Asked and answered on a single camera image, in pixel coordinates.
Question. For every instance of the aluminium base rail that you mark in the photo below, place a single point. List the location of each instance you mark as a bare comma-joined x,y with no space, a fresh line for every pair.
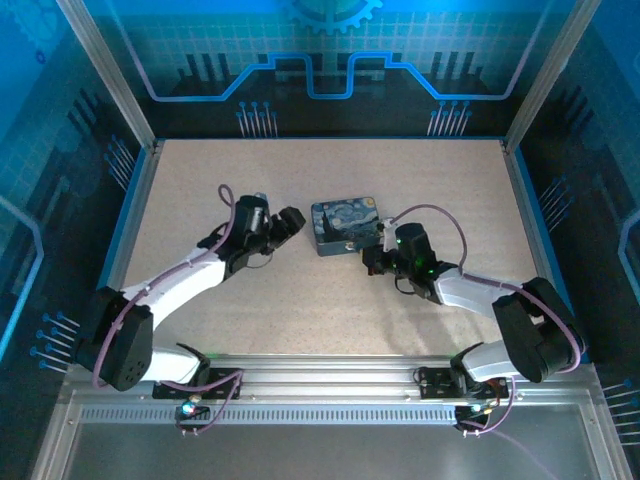
325,375

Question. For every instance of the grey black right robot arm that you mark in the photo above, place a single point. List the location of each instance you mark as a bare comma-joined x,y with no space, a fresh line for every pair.
470,295

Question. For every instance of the blue starry night tin box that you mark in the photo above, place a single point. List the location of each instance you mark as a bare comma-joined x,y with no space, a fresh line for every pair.
345,220

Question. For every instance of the aluminium frame post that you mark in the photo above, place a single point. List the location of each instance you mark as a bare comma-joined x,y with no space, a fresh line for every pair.
112,75
545,75

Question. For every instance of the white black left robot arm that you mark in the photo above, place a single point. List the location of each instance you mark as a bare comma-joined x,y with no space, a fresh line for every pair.
180,285

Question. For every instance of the aluminium side rail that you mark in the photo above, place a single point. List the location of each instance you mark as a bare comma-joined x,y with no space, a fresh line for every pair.
525,200
139,200

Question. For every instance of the metal base tray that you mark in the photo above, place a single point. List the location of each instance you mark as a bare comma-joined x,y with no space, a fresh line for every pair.
325,455

